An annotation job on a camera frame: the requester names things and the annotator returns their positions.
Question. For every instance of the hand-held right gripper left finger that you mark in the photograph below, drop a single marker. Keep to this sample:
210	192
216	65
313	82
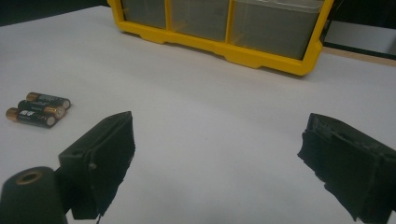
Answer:
102	155

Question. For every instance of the yellow and black drawer cabinet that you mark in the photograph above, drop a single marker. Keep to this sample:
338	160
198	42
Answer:
236	53

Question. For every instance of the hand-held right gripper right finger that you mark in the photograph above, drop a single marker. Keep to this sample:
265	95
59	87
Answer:
351	168

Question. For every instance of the white board sheet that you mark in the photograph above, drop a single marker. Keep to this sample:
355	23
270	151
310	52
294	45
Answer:
202	109

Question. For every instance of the clear plastic drawer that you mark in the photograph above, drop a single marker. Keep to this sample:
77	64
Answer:
143	12
274	31
200	18

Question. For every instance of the wooden board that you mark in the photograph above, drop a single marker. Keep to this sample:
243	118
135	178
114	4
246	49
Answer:
358	56

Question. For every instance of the black and gold battery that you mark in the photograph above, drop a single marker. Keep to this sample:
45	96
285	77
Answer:
39	108
29	117
49	99

